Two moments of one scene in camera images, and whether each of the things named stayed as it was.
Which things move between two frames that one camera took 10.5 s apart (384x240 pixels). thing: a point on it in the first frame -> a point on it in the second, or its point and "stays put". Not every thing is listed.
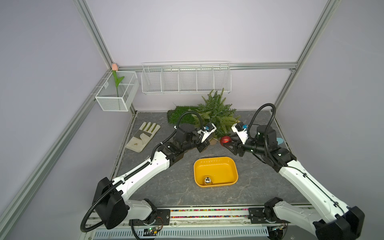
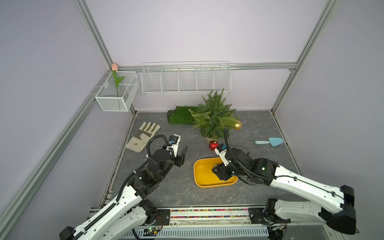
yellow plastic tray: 215,172 stays put
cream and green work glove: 138,141 stays put
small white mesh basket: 106,96 stays put
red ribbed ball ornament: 225,139 -> 213,145
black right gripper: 236,147 -> 219,171
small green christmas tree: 215,109 stays put
